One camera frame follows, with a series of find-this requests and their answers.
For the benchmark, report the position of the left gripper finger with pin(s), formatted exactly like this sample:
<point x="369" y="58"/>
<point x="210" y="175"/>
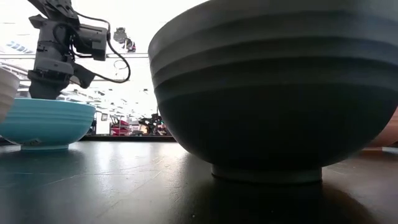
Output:
<point x="46" y="87"/>

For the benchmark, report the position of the blue bowl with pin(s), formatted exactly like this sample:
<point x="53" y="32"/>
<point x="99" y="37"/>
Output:
<point x="46" y="124"/>

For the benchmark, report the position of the tan bowl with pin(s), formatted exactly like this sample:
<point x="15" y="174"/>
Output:
<point x="7" y="93"/>

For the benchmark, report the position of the black bowl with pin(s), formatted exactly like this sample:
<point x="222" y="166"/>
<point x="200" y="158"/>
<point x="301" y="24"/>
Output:
<point x="273" y="109"/>

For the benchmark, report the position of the orange bowl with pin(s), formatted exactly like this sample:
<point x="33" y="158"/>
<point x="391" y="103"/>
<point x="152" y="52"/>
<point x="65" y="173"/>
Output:
<point x="388" y="133"/>

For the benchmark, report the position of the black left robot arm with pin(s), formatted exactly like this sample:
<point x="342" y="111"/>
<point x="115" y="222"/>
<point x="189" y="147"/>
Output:
<point x="56" y="6"/>

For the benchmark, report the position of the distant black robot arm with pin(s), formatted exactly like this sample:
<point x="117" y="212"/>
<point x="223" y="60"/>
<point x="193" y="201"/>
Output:
<point x="152" y="123"/>

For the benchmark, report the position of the thin overhead rig beam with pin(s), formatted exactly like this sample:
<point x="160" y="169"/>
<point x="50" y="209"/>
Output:
<point x="99" y="80"/>

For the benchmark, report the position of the grey overhead rig beam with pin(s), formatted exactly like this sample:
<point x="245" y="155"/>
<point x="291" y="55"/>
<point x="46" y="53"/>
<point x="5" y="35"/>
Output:
<point x="136" y="55"/>

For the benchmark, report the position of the distant red cart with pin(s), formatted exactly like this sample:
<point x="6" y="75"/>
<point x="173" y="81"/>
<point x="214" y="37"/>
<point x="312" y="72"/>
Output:
<point x="121" y="129"/>

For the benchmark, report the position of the small dark wall frame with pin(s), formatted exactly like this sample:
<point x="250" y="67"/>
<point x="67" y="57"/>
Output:
<point x="104" y="117"/>

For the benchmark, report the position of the dark ceiling-hung camera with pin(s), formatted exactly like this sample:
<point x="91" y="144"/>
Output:
<point x="119" y="35"/>

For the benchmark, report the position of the black table frame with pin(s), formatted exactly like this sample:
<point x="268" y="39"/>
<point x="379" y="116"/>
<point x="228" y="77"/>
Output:
<point x="140" y="138"/>

